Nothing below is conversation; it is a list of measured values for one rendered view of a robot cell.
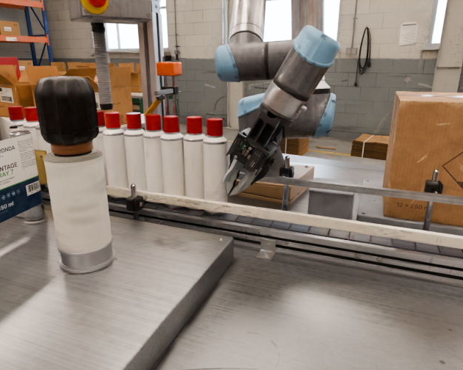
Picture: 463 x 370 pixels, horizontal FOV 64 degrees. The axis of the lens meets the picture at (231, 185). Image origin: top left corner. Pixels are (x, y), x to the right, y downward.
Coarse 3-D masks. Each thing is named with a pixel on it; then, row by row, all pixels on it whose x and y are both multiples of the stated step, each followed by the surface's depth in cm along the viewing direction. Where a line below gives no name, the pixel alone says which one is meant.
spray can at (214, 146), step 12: (216, 120) 76; (216, 132) 76; (204, 144) 77; (216, 144) 76; (204, 156) 78; (216, 156) 77; (204, 168) 79; (216, 168) 78; (204, 180) 80; (216, 180) 79; (204, 192) 81; (216, 192) 80
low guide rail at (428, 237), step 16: (112, 192) 88; (128, 192) 86; (144, 192) 85; (208, 208) 80; (224, 208) 78; (240, 208) 77; (256, 208) 76; (304, 224) 73; (320, 224) 71; (336, 224) 70; (352, 224) 69; (368, 224) 68; (416, 240) 66; (432, 240) 65; (448, 240) 64
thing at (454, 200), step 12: (264, 180) 81; (276, 180) 80; (288, 180) 79; (300, 180) 78; (312, 180) 78; (360, 192) 74; (372, 192) 73; (384, 192) 73; (396, 192) 72; (408, 192) 71; (420, 192) 71; (456, 204) 69
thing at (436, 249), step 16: (160, 208) 85; (176, 208) 85; (256, 224) 77; (272, 224) 77; (288, 224) 77; (352, 240) 70; (368, 240) 70; (384, 240) 70; (400, 240) 70; (448, 256) 65
